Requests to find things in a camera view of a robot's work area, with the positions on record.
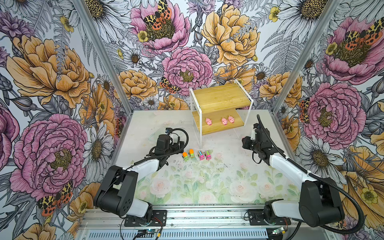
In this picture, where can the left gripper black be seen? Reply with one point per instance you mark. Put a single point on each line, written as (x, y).
(176, 147)

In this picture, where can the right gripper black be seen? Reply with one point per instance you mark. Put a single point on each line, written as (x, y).
(245, 144)

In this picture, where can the orange green toy truck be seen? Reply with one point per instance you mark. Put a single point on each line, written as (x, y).
(191, 153)
(186, 156)

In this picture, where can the blue pink toy bus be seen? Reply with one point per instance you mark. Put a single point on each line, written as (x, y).
(201, 155)

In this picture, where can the pink toy pig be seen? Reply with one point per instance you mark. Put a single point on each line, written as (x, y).
(231, 119)
(224, 121)
(209, 122)

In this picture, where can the green pink toy bus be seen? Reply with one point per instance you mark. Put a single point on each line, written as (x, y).
(208, 155)

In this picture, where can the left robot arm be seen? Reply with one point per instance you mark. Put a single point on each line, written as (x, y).
(116, 193)

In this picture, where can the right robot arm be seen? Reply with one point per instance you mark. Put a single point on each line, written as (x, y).
(319, 204)

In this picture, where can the two-tier bamboo shelf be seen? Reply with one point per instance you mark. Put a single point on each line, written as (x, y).
(220, 102)

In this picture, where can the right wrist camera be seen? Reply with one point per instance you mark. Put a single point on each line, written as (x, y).
(254, 134)

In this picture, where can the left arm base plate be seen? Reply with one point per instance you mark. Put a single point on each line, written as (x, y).
(158, 218)

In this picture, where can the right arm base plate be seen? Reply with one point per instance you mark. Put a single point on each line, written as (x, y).
(259, 217)

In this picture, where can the aluminium front rail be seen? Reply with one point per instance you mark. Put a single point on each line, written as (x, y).
(180, 217)

